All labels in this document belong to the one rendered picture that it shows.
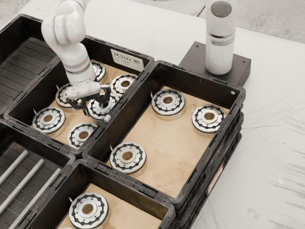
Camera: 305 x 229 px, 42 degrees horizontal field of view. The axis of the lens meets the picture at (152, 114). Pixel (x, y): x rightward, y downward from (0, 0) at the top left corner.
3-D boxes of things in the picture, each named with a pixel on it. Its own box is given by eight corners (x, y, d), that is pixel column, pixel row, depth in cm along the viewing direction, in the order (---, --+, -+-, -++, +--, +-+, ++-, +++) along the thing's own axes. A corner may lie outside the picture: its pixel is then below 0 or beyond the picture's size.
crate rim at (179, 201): (158, 63, 125) (157, 58, 123) (248, 94, 113) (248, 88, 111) (81, 161, 106) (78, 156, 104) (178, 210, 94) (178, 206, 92)
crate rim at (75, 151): (84, 38, 138) (82, 33, 136) (158, 63, 125) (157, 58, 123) (3, 121, 119) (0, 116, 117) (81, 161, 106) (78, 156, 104)
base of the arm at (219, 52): (213, 51, 143) (215, 14, 129) (236, 61, 139) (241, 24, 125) (200, 68, 139) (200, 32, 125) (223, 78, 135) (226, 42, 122)
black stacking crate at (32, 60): (32, 37, 157) (21, 13, 149) (91, 58, 145) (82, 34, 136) (-44, 107, 139) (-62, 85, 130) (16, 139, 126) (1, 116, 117)
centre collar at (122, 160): (125, 146, 113) (124, 145, 112) (140, 153, 111) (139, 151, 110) (115, 160, 110) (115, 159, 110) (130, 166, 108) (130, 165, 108)
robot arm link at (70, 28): (79, 21, 92) (88, -5, 102) (42, 25, 92) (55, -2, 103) (86, 47, 96) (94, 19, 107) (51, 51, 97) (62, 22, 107)
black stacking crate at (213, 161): (161, 84, 133) (157, 60, 124) (245, 115, 120) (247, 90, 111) (91, 178, 114) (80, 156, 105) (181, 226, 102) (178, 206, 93)
